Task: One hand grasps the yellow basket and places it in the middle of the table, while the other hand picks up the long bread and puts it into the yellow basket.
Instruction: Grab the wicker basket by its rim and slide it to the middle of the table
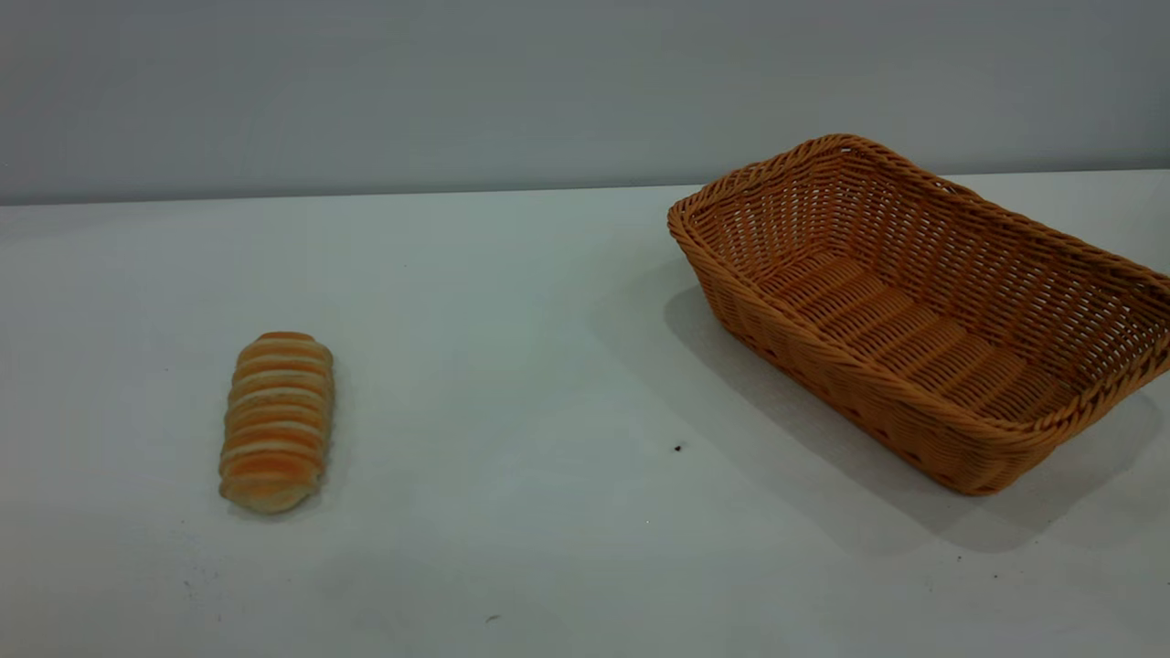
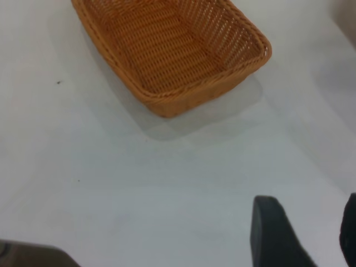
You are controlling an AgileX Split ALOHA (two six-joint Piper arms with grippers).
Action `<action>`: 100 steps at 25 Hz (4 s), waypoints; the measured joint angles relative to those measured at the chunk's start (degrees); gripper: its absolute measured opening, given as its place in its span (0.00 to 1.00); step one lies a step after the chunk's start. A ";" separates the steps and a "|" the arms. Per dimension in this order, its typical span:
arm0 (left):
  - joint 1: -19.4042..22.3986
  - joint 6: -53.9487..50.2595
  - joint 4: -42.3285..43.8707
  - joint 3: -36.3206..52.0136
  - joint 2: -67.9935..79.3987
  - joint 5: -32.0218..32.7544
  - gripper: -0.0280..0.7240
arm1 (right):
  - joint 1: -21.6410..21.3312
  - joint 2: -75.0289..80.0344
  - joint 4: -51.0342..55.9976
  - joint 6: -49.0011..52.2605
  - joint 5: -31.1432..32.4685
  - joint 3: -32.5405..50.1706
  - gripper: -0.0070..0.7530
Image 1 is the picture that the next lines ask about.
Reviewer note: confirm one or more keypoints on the striped long bread roll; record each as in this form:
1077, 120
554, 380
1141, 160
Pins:
274, 420

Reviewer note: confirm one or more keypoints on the orange woven wicker basket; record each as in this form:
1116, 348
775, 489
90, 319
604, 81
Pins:
914, 338

